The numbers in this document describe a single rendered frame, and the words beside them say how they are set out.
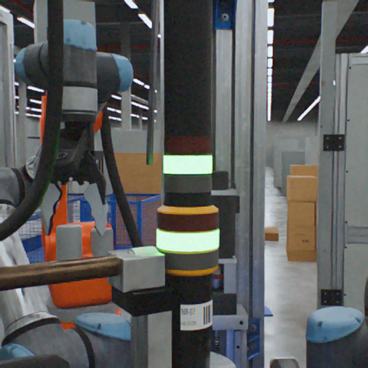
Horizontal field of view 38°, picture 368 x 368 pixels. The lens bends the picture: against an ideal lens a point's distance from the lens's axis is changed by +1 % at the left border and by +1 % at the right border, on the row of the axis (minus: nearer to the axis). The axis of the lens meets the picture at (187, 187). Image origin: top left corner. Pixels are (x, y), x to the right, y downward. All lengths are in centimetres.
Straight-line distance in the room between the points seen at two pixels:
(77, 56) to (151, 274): 61
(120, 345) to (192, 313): 77
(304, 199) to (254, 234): 666
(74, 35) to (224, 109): 46
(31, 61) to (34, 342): 51
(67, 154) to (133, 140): 1022
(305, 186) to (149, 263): 758
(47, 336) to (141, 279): 74
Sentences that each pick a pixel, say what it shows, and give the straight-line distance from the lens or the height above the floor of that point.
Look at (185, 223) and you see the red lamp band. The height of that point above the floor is 157.
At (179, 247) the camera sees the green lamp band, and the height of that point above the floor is 155.
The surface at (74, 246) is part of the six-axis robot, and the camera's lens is 417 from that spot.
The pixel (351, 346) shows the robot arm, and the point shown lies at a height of 122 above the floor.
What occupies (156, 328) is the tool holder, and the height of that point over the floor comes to 150.
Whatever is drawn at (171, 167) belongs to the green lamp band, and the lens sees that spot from 35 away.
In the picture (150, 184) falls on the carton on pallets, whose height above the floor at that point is 109.
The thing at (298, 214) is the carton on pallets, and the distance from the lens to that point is 793.
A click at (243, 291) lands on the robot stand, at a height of 128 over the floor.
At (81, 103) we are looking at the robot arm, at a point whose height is 170.
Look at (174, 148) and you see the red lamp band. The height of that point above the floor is 162.
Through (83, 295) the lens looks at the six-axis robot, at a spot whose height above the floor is 48.
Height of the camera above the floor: 162
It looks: 4 degrees down
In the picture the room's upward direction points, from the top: straight up
